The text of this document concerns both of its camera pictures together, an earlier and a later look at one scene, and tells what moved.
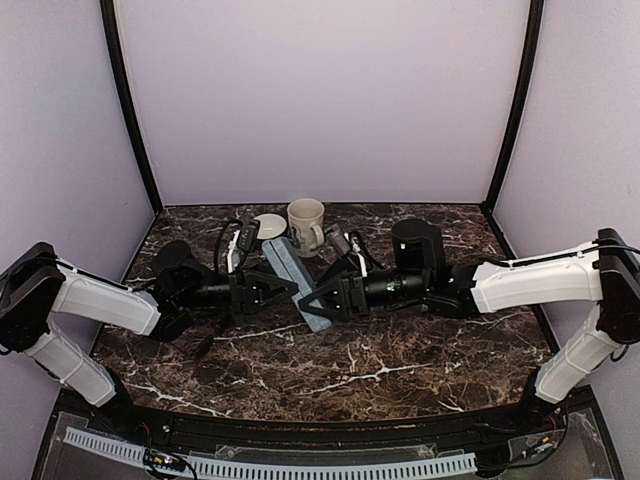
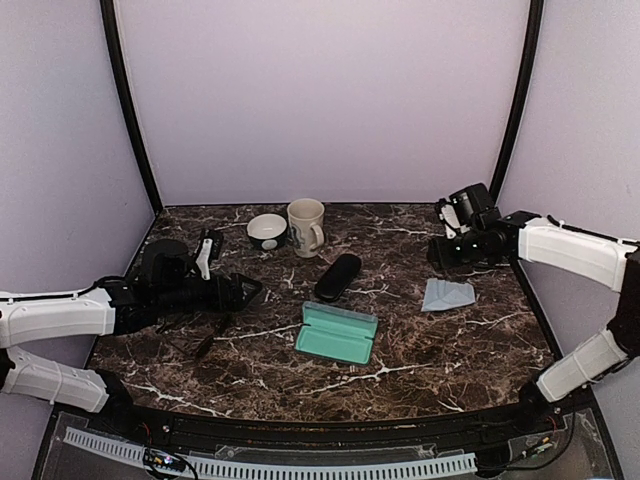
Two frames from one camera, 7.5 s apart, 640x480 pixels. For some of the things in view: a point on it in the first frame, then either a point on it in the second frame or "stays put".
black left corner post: [130, 98] stays put
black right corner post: [525, 88] stays put
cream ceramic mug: [306, 232] stays put
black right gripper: [350, 294] -> [440, 258]
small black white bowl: [271, 226] stays put
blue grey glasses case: [286, 261] -> [337, 334]
